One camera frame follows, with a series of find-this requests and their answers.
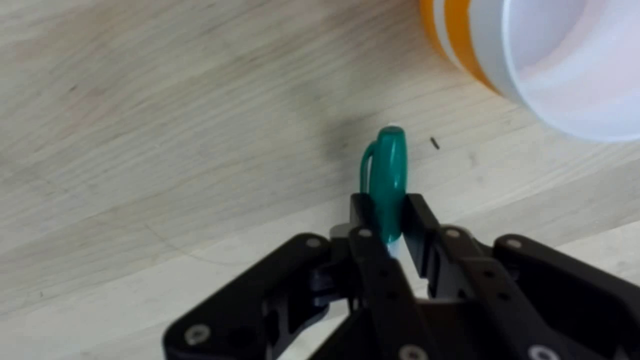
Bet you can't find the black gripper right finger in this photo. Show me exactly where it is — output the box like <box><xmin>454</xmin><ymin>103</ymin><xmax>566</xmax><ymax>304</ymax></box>
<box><xmin>399</xmin><ymin>192</ymin><xmax>640</xmax><ymax>360</ymax></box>

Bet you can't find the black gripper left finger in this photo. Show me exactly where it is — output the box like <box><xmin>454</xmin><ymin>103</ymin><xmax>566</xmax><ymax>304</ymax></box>
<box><xmin>163</xmin><ymin>192</ymin><xmax>428</xmax><ymax>360</ymax></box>

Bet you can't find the green capped marker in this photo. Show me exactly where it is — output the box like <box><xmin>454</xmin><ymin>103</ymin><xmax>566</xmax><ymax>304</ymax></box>
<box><xmin>359</xmin><ymin>124</ymin><xmax>431</xmax><ymax>300</ymax></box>

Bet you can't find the orange and white mug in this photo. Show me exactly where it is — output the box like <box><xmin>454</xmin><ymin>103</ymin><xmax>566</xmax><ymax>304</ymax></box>
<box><xmin>419</xmin><ymin>0</ymin><xmax>640</xmax><ymax>144</ymax></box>

